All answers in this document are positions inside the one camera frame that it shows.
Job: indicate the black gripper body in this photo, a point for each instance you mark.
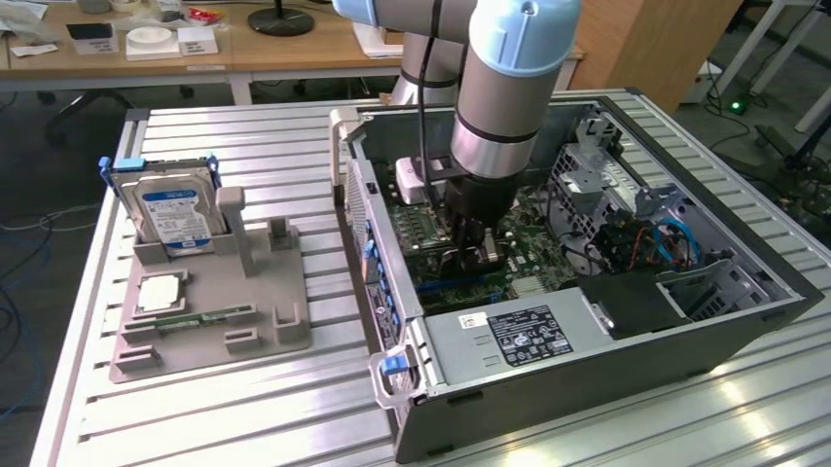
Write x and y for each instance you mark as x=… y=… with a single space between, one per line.
x=480 y=202

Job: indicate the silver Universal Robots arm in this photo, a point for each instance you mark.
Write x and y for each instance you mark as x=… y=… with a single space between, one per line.
x=500 y=97

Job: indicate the green motherboard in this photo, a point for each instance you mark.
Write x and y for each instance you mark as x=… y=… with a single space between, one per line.
x=532 y=233

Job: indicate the blue expansion slot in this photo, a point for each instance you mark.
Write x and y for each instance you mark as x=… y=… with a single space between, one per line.
x=431 y=287

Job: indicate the silver disk bay cage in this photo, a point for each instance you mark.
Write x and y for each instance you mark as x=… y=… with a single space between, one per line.
x=584 y=185

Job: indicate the grey power supply unit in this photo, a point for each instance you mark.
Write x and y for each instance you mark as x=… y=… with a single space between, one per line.
x=467 y=350

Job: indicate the blue case latch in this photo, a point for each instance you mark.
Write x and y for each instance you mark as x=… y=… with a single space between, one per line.
x=391 y=366

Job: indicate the open black PC case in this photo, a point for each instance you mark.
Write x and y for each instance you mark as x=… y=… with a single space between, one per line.
x=584 y=389

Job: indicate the white paper stack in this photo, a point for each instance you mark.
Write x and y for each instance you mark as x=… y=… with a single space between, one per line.
x=376 y=46

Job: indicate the wooden cabinet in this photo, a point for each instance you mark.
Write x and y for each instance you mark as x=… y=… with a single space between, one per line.
x=650 y=48

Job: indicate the white power socket box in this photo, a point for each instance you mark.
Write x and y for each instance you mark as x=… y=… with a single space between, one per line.
x=704 y=87

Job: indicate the wooden desk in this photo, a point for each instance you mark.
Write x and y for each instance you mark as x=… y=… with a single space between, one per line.
x=292 y=53

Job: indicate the green RAM stick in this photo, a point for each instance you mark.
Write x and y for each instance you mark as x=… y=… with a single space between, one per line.
x=195 y=321

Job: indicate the hard disk in blue caddy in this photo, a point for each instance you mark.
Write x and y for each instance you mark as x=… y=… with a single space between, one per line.
x=161 y=224

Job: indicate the black stand foot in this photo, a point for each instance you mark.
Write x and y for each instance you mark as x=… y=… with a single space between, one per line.
x=772 y=136

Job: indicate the grey parts rack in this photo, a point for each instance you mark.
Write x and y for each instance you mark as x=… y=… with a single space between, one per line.
x=195 y=350

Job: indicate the black round lamp base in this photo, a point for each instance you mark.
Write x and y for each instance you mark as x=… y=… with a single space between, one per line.
x=280 y=23

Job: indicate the silver CPU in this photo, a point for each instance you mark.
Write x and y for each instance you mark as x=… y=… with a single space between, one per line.
x=160 y=294

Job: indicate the white labelled box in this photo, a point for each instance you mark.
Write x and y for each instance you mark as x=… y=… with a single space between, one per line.
x=197 y=41

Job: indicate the red small item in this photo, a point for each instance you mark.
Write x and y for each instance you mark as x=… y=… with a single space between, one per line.
x=204 y=15

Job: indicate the white box with round dish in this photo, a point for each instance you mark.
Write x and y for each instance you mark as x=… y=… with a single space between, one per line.
x=152 y=44

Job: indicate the black office chair base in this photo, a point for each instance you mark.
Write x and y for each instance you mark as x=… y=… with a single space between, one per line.
x=84 y=104

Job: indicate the white tape roll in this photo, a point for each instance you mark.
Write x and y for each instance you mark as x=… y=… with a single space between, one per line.
x=123 y=5

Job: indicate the white box with black top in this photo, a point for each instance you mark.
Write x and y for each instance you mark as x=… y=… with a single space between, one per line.
x=92 y=36

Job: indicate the grey cup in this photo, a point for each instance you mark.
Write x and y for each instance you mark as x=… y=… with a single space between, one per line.
x=95 y=6

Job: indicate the white paper slip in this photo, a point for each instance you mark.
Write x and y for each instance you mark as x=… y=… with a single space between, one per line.
x=32 y=50

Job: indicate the clear plastic bag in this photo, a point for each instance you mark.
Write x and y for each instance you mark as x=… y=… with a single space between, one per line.
x=23 y=22

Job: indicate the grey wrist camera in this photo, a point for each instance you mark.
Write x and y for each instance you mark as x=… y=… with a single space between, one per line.
x=412 y=185

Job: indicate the green lit switch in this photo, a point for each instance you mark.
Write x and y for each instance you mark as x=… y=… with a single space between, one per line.
x=735 y=105

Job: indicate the white desk frame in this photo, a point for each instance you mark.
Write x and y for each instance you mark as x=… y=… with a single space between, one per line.
x=759 y=48

